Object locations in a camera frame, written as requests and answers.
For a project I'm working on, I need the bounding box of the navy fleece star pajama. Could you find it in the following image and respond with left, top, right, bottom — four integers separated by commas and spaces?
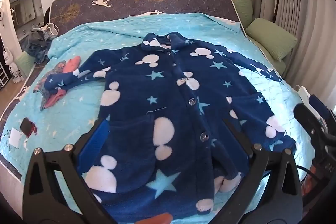
47, 32, 295, 223

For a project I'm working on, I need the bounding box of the blue clothes pile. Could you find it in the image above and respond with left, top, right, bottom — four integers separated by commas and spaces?
24, 29, 52, 64

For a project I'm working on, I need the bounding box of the person's hand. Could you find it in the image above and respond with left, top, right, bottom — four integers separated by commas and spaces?
135, 213, 173, 224

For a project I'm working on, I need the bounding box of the white power strip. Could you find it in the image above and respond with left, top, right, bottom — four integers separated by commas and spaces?
294, 85, 315, 114

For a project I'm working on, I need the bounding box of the white card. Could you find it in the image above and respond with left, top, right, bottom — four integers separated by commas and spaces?
9, 128, 25, 148

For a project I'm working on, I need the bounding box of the red smartphone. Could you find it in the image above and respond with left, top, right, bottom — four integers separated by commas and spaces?
20, 118, 37, 137

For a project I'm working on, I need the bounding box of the light blue star quilt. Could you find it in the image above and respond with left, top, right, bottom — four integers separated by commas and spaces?
1, 13, 314, 181

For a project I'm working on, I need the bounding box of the green pillow front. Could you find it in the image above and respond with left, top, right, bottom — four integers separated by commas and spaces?
245, 18, 297, 61

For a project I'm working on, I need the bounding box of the green pillow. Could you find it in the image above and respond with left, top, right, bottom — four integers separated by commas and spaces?
232, 0, 253, 29
245, 18, 297, 61

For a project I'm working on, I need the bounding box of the folded floral cloth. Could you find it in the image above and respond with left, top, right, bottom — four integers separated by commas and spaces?
33, 60, 67, 111

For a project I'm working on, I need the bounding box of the grey pleated curtain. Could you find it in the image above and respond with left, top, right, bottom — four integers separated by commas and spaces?
256, 0, 335, 109

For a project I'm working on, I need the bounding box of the green pillow back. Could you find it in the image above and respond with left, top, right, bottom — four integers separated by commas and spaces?
232, 0, 253, 29

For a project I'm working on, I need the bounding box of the white cat figurine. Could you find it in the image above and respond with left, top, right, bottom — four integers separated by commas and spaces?
2, 48, 24, 83

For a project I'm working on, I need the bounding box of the folded pink cloth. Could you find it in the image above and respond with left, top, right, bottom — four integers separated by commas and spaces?
43, 56, 81, 109

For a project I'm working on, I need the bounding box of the dark deer pattern mattress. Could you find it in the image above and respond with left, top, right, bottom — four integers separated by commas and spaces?
1, 0, 239, 180

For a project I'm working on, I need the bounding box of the white bag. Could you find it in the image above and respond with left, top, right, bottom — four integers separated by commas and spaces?
42, 23, 59, 37

